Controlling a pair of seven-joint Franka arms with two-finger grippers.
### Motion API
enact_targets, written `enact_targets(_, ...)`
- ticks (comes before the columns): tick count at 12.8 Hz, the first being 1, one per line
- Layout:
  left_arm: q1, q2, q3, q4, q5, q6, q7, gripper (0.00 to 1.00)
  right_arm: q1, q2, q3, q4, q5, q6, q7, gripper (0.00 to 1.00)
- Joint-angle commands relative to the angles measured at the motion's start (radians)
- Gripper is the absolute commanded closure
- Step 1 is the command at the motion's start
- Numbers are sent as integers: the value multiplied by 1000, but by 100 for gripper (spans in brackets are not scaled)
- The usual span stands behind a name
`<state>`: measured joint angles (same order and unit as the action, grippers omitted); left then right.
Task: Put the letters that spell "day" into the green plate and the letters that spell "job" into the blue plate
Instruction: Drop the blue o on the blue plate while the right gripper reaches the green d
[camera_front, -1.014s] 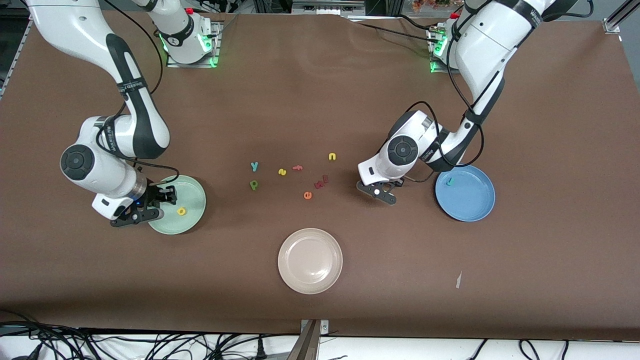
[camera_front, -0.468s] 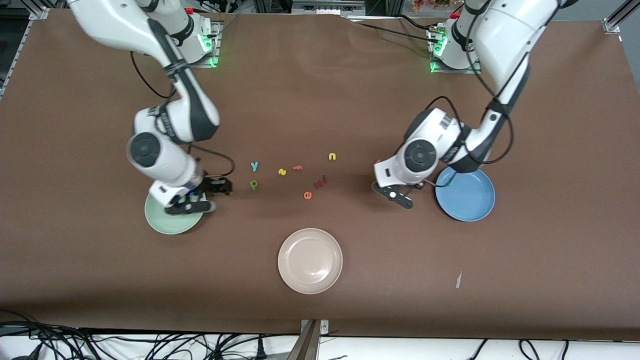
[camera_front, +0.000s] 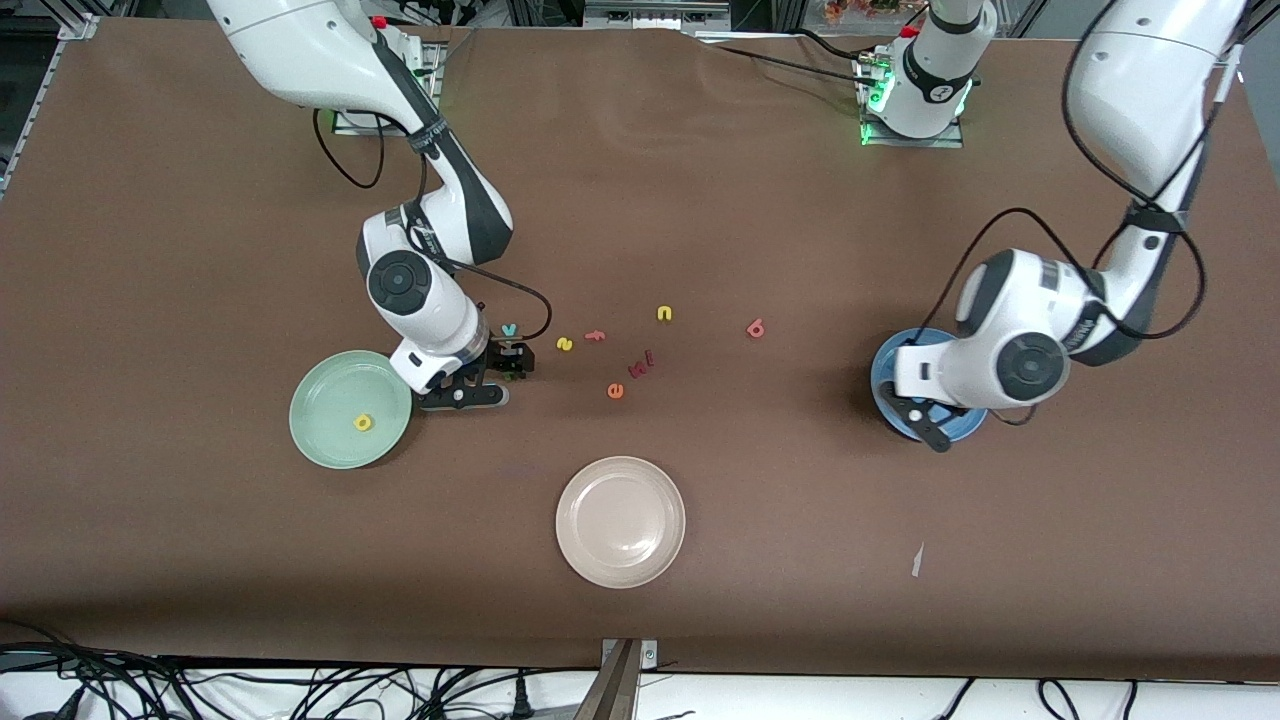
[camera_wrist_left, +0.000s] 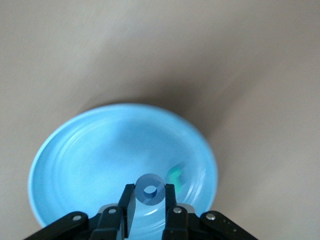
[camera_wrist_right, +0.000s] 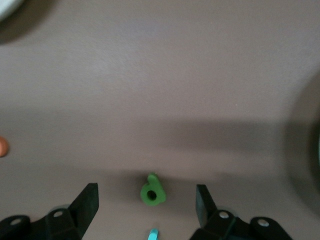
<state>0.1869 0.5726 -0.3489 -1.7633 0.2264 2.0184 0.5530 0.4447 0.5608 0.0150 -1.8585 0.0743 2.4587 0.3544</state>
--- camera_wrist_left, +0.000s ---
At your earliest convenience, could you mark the blue foam letter o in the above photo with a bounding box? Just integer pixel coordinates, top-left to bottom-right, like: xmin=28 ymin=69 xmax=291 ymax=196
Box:
xmin=134 ymin=172 xmax=167 ymax=206

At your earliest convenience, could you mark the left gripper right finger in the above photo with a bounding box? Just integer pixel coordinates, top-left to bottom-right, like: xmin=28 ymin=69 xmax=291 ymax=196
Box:
xmin=162 ymin=183 xmax=260 ymax=240

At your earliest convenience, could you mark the blue plate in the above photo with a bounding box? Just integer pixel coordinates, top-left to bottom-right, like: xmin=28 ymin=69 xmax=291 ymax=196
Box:
xmin=27 ymin=103 xmax=219 ymax=232

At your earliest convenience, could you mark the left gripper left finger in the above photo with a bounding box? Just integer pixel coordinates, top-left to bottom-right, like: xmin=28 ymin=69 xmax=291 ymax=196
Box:
xmin=23 ymin=183 xmax=137 ymax=240

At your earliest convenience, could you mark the teal foam letter j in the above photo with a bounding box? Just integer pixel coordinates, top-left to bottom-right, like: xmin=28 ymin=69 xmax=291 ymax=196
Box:
xmin=166 ymin=163 xmax=187 ymax=194

